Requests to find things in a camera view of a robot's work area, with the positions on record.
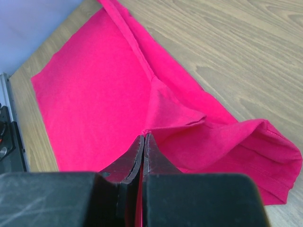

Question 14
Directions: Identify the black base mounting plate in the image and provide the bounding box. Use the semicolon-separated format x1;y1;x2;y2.
0;106;27;174

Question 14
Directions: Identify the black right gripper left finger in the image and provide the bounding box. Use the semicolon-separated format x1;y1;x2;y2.
0;136;144;227

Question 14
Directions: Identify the pink red t shirt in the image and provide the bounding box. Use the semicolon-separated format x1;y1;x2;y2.
31;0;303;205

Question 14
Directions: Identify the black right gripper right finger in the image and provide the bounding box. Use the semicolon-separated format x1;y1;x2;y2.
142;134;269;227

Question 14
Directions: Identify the aluminium frame rail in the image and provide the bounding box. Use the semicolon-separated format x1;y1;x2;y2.
0;73;30;172

